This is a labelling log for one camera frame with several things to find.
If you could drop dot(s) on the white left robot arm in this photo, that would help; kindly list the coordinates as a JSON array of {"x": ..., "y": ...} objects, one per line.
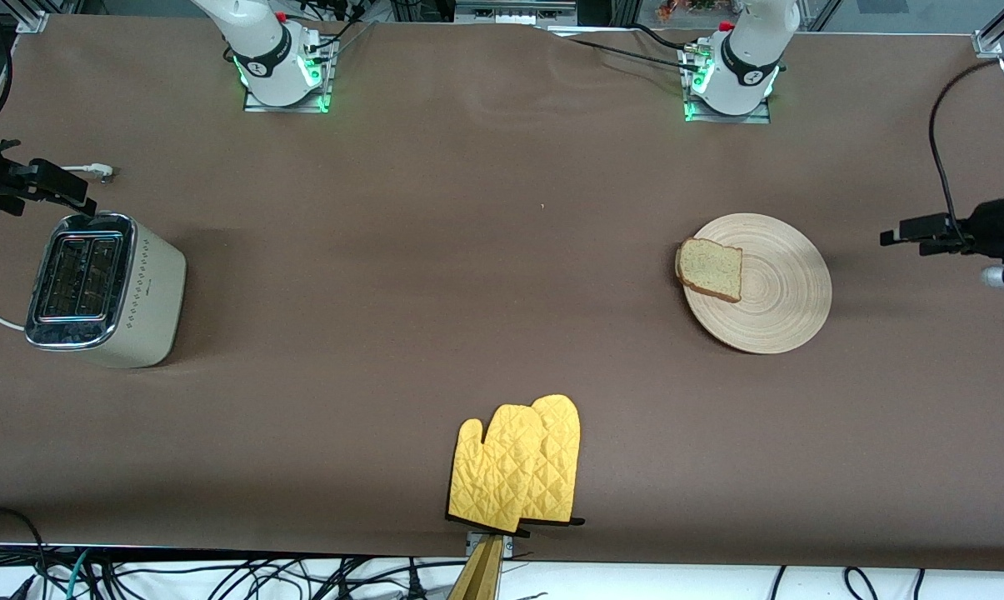
[{"x": 743, "y": 50}]

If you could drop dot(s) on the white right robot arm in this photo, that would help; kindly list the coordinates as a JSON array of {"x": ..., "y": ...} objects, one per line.
[{"x": 256, "y": 42}]

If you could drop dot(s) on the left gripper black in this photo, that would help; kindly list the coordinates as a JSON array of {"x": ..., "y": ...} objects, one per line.
[{"x": 992, "y": 223}]

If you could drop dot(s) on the small metal bracket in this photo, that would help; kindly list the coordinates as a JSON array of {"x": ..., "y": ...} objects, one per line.
[{"x": 471, "y": 542}]

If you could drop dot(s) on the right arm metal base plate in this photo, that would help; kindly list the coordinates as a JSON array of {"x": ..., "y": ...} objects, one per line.
[{"x": 260, "y": 108}]

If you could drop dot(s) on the wooden stick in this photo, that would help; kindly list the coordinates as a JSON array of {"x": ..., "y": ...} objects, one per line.
[{"x": 478, "y": 579}]

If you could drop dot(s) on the grey metal box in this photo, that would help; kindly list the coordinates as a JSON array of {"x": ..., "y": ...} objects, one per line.
[{"x": 510, "y": 10}]

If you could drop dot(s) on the brown bread slice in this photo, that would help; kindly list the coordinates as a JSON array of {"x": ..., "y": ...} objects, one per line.
[{"x": 710, "y": 271}]

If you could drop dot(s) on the aluminium frame profile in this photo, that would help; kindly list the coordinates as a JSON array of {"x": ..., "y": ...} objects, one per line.
[{"x": 31, "y": 21}]

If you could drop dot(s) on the orange objects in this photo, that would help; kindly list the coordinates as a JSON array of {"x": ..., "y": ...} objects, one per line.
[{"x": 676, "y": 10}]

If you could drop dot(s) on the yellow quilted oven mitt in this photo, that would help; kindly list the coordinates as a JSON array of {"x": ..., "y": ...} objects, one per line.
[
  {"x": 561, "y": 467},
  {"x": 493, "y": 475}
]

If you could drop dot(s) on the round wooden plate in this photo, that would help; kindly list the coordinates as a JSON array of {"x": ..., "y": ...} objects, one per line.
[{"x": 785, "y": 292}]

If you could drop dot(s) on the brown table cover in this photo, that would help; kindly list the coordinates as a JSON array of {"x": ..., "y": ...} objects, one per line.
[{"x": 502, "y": 167}]

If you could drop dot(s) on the aluminium corner profile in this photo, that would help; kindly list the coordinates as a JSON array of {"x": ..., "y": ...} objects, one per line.
[{"x": 989, "y": 42}]

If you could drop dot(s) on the beige chrome toaster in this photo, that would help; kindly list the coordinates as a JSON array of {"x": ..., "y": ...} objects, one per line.
[{"x": 147, "y": 292}]

